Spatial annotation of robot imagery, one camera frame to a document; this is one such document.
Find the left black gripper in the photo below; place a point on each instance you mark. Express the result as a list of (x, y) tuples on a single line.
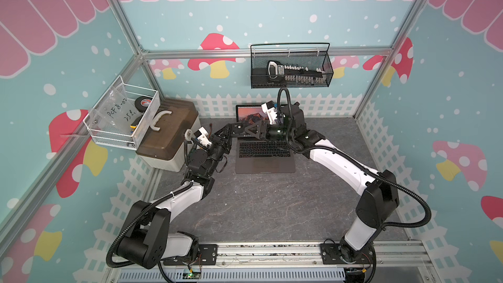
[(224, 142)]

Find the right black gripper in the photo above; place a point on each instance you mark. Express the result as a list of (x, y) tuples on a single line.
[(263, 129)]

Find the grey laptop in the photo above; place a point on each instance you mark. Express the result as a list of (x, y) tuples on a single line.
[(260, 156)]

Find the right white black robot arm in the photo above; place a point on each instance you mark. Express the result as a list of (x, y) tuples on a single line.
[(378, 191)]

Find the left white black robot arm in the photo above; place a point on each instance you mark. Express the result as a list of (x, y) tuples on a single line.
[(145, 238)]

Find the brown lid storage box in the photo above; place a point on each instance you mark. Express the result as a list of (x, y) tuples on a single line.
[(163, 144)]

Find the socket set in basket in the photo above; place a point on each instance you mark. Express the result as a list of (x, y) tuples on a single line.
[(281, 73)]

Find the black tape roll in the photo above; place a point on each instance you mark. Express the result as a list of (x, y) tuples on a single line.
[(142, 103)]

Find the yellow tool in basket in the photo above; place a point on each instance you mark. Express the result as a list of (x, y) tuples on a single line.
[(135, 124)]

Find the clear labelled plastic bag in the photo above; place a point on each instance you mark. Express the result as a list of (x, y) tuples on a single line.
[(115, 112)]

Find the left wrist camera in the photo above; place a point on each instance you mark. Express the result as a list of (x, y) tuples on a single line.
[(200, 135)]

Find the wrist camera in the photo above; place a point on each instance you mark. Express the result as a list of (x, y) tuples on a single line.
[(274, 114), (200, 135)]

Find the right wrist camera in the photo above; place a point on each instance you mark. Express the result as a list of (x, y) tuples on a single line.
[(274, 114)]

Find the black mesh wall basket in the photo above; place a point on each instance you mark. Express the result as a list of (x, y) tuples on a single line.
[(301, 65)]

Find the white wire wall basket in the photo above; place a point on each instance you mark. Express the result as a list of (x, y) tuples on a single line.
[(133, 140)]

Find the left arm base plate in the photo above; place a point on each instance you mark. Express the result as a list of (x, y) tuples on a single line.
[(204, 254)]

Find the aluminium mounting rail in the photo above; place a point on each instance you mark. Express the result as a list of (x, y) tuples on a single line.
[(310, 254)]

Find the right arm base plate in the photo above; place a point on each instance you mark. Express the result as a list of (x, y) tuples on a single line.
[(336, 254)]

